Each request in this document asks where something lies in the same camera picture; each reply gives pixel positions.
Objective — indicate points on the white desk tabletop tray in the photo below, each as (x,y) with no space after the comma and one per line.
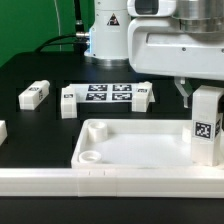
(134,143)

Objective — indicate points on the white block at left edge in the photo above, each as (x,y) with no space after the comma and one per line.
(3,131)

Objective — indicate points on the white L-shaped fence wall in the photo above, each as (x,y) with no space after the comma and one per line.
(195,182)

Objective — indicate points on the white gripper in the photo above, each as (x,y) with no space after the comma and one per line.
(158,46)

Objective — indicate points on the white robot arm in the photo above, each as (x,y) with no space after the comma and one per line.
(108,36)

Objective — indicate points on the white marker base plate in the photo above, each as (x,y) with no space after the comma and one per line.
(109,93)

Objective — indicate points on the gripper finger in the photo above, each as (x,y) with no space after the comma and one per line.
(221,105)

